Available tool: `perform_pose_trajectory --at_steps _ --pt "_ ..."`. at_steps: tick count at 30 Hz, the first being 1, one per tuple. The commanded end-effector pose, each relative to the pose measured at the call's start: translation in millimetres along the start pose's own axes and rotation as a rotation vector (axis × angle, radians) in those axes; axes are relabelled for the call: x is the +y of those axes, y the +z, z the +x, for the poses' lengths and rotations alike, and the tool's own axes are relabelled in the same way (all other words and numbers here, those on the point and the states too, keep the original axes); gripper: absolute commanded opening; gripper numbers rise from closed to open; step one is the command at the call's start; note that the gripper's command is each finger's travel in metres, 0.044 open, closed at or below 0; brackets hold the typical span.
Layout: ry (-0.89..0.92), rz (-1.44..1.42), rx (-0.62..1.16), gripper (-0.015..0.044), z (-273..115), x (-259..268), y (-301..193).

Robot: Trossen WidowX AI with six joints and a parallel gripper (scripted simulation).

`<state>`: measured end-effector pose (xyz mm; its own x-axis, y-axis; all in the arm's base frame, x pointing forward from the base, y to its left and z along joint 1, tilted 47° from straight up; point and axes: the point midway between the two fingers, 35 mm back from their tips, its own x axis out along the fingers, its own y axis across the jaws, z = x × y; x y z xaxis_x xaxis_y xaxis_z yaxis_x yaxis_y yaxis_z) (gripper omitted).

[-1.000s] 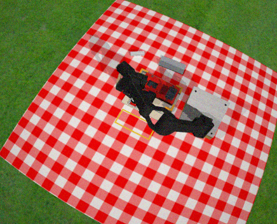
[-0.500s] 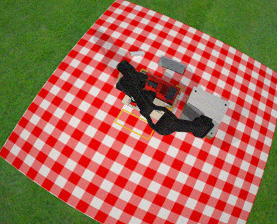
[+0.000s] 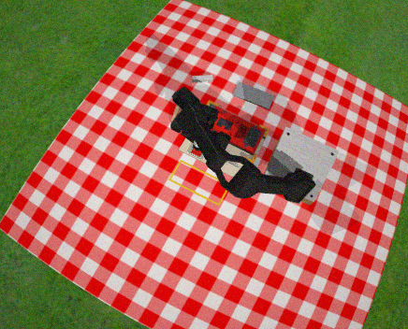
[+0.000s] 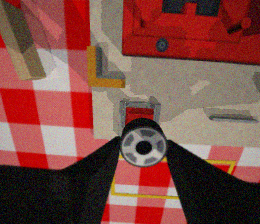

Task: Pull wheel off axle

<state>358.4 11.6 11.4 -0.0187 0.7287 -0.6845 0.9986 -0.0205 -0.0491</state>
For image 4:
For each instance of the black wheel with grey hub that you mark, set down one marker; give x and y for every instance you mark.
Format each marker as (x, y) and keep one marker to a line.
(143, 129)

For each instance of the yellow rectangular outline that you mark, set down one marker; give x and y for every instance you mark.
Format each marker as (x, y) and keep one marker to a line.
(232, 162)

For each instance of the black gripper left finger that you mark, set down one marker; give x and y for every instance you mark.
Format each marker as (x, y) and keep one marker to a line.
(79, 191)

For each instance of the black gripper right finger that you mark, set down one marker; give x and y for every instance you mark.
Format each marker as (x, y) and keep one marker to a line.
(208, 194)

